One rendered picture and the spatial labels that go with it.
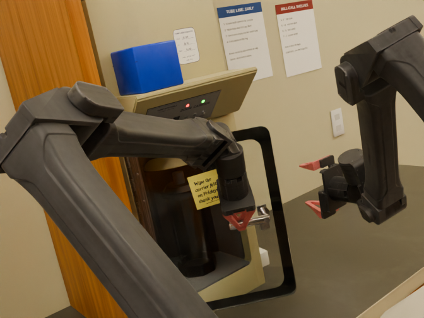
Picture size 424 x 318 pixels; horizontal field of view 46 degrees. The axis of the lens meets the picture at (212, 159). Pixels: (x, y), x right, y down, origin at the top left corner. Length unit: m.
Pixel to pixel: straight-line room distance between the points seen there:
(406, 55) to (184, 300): 0.44
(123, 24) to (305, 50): 1.11
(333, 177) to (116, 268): 0.81
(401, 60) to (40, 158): 0.47
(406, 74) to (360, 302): 0.67
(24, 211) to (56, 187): 1.00
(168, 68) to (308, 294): 0.65
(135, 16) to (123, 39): 0.06
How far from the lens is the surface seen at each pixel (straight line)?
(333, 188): 1.17
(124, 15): 1.10
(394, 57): 0.71
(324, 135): 2.15
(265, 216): 1.06
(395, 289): 1.29
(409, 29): 0.74
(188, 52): 1.18
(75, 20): 0.96
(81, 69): 0.95
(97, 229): 0.46
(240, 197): 0.98
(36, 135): 0.49
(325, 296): 1.28
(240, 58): 1.83
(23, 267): 1.50
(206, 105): 1.11
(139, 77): 0.98
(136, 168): 1.07
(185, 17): 1.18
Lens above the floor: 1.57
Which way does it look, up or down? 12 degrees down
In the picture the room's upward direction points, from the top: 11 degrees counter-clockwise
